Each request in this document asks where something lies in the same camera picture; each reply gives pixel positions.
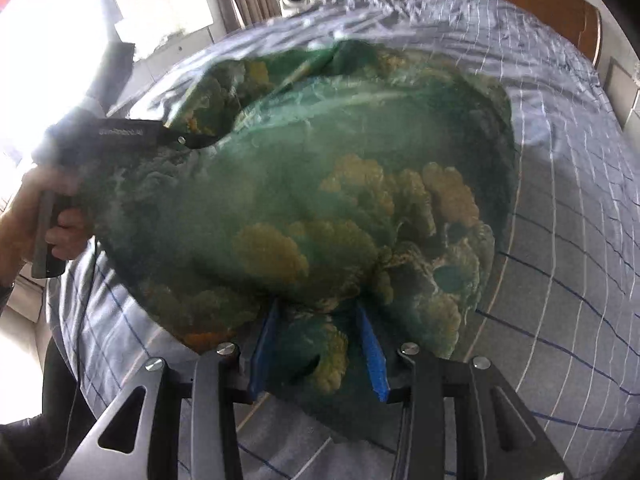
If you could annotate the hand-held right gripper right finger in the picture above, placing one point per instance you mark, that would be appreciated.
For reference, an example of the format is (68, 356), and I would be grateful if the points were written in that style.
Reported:
(372, 357)

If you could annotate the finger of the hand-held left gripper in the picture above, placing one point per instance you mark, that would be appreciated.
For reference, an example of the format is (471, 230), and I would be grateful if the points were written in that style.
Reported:
(192, 139)

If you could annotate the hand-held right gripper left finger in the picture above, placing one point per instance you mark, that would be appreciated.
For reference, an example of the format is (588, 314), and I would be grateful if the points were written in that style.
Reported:
(265, 352)

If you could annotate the green floral garment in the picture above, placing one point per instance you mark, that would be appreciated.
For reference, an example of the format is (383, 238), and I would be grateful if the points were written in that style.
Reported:
(300, 185)

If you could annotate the person's left hand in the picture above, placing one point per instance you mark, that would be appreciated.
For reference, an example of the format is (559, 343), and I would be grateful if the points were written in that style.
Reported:
(65, 235)

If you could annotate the white low cabinet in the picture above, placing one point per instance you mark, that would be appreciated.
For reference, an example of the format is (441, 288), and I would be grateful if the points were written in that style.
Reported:
(170, 50)

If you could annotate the grey-blue checked bed sheet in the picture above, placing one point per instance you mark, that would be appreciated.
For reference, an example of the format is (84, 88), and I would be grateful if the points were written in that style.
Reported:
(575, 210)

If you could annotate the person's dark pants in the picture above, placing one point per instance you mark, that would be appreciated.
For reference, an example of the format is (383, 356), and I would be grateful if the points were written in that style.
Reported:
(30, 450)

